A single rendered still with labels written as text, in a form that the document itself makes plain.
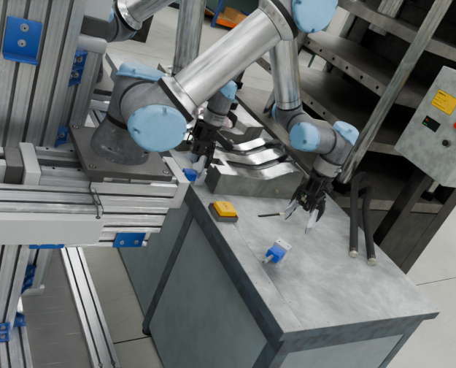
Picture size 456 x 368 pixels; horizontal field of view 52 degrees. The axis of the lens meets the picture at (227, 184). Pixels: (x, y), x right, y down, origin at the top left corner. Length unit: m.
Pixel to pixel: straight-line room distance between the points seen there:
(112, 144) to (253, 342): 0.73
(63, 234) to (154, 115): 0.35
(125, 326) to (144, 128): 1.36
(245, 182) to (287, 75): 0.58
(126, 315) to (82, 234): 1.17
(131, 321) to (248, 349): 0.86
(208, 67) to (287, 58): 0.30
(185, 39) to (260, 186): 0.65
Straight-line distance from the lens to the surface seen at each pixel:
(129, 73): 1.13
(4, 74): 1.25
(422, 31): 2.12
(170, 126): 1.01
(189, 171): 1.70
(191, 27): 1.44
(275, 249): 1.49
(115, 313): 2.26
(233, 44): 1.04
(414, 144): 2.18
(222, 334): 1.64
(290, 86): 1.31
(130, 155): 1.18
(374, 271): 1.78
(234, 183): 1.72
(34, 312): 1.91
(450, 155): 2.08
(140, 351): 2.16
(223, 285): 1.61
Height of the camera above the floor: 1.61
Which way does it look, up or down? 26 degrees down
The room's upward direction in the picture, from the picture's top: 24 degrees clockwise
